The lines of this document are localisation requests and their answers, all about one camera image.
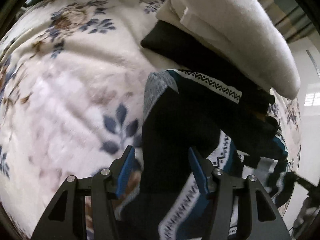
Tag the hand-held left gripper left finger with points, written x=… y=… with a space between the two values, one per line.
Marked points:
x=125 y=173

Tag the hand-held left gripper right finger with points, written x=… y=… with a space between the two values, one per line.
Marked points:
x=198 y=176

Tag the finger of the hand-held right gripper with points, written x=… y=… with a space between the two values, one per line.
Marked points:
x=303 y=183

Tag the dark patterned striped sweater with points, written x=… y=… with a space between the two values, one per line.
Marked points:
x=175 y=130

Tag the floral printed blanket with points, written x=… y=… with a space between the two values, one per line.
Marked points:
x=75 y=80

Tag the black folded garment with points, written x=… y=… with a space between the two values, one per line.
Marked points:
x=180 y=47

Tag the white folded garment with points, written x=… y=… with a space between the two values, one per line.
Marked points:
x=237 y=30

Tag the teal striped curtain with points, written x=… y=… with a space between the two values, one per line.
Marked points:
x=282 y=5

